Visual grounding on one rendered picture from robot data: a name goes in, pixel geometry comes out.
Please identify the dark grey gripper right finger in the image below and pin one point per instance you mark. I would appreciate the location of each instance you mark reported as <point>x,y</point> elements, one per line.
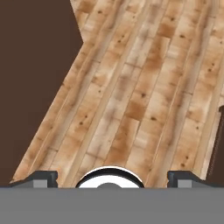
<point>178,176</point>

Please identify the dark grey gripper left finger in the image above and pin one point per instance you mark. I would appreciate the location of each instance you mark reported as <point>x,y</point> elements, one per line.
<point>46,176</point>

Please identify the white round object black rim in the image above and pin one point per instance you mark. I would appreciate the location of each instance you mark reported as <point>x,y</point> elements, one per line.
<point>90,181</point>

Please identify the dark brown cabinet panel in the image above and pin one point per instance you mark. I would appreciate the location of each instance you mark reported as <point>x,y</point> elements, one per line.
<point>217,151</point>

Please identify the dark brown cupboard run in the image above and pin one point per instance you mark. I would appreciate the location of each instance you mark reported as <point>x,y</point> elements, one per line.
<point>32,73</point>

